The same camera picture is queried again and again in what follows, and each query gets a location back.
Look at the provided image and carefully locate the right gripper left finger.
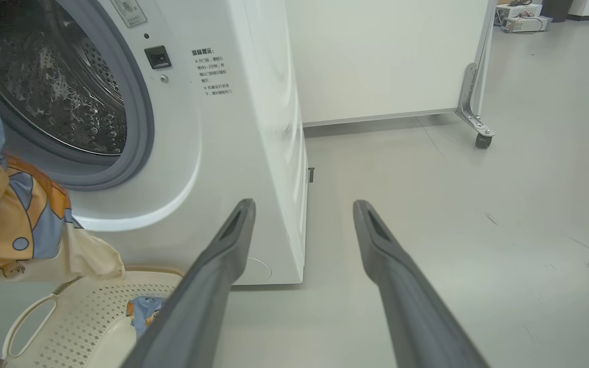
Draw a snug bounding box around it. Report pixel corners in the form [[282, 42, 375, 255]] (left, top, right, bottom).
[[121, 198, 257, 368]]

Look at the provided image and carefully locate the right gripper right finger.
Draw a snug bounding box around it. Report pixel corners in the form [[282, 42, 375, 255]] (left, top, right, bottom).
[[352, 199, 489, 368]]

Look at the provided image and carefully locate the blue bear print garment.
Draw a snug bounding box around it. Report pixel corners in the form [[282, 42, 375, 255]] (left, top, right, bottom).
[[127, 296, 165, 339]]

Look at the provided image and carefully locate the cream cartoon print garment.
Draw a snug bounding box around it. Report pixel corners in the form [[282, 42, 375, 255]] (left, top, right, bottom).
[[0, 74, 125, 283]]

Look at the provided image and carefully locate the white front-load washing machine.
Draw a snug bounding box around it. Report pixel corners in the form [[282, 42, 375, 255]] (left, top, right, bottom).
[[0, 0, 309, 286]]

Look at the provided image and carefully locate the black door latch socket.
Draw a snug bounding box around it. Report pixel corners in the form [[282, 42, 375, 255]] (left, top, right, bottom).
[[144, 45, 172, 70]]

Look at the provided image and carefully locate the stainless steel washing machine drum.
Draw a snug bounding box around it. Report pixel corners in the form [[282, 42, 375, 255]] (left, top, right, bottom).
[[0, 0, 127, 156]]

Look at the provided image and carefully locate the cream perforated laundry basket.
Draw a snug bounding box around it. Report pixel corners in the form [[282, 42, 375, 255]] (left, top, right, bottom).
[[0, 266, 188, 368]]

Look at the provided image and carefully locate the white partition panel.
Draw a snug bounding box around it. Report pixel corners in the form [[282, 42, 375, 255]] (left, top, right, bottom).
[[285, 0, 497, 127]]

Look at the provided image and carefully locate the grey warning label sticker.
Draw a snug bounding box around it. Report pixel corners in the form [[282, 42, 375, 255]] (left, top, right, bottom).
[[110, 0, 148, 28]]

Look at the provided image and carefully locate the grey electronics box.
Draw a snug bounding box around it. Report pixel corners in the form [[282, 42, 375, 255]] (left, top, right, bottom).
[[502, 16, 553, 33]]

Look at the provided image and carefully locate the white perforated crate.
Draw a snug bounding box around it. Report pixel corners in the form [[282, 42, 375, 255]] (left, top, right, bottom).
[[496, 4, 543, 20]]

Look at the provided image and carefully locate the black bin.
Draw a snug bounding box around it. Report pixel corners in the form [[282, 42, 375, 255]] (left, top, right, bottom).
[[542, 0, 574, 22]]

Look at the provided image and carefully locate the metal panel leg bracket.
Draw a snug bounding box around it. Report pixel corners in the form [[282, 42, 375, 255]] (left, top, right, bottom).
[[456, 0, 497, 137]]

